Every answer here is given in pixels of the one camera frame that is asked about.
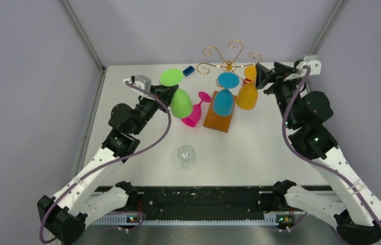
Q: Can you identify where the blue toy brick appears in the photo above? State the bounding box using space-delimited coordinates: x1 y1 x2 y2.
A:
182 66 195 77

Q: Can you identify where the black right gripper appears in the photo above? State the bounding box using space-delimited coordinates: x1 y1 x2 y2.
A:
256 62 306 130

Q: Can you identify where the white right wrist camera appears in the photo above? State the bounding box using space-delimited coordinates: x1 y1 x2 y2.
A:
283 55 322 81

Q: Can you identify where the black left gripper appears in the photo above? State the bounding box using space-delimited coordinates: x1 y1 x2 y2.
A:
131 83 178 135

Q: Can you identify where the red toy brick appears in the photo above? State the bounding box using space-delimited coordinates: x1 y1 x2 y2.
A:
243 78 252 84

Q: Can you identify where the clear glass tumbler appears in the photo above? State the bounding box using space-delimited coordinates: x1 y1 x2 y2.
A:
177 145 196 168

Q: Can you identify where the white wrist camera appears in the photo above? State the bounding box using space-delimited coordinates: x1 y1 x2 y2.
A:
123 75 151 98
283 55 322 81

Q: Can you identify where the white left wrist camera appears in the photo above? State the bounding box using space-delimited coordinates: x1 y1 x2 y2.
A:
123 75 151 98

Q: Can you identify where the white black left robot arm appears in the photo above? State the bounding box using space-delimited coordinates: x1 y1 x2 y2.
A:
37 81 179 244

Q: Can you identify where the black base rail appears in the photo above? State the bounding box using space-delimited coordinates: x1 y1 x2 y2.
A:
100 185 308 225

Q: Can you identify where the pink plastic wine glass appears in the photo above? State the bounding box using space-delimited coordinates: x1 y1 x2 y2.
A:
181 91 212 128

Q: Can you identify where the blue plastic wine glass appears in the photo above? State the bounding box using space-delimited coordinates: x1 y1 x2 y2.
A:
213 72 240 116

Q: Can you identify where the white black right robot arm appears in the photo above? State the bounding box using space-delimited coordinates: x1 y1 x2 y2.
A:
255 60 381 244

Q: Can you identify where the green plastic wine glass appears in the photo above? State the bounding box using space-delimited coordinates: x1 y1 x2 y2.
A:
159 68 193 119

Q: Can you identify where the yellow plastic wine glass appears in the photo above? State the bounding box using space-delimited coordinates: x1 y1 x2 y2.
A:
236 65 259 110

